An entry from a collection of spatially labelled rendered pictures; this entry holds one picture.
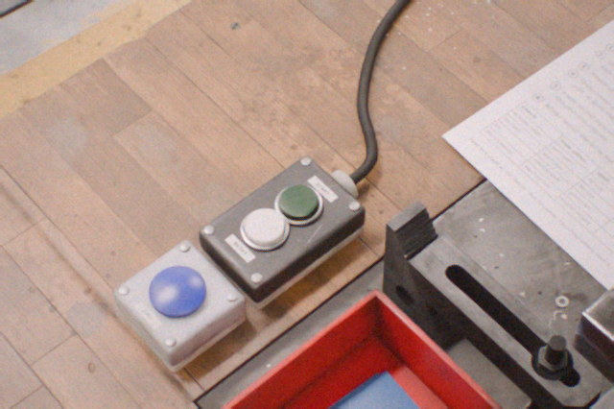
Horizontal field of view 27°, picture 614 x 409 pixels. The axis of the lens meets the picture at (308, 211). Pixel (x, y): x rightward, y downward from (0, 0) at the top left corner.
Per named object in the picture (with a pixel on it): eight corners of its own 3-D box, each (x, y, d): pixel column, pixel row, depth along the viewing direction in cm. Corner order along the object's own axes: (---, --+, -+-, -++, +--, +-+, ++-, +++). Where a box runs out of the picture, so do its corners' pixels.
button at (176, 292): (140, 300, 90) (136, 285, 88) (184, 268, 91) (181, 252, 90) (175, 337, 88) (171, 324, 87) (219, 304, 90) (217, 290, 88)
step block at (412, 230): (382, 291, 92) (386, 223, 85) (412, 268, 93) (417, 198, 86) (444, 350, 89) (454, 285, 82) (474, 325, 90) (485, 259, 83)
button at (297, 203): (271, 214, 94) (270, 199, 92) (301, 192, 95) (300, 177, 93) (296, 238, 93) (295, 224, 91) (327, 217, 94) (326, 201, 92)
